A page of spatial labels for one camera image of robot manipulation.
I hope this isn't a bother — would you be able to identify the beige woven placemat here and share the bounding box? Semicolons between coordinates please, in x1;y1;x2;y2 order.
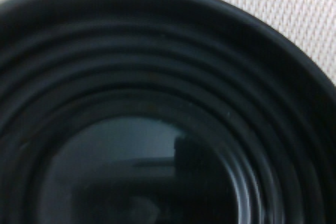
223;0;336;85

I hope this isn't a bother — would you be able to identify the black ribbed bowl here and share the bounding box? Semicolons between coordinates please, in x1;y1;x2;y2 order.
0;0;336;224

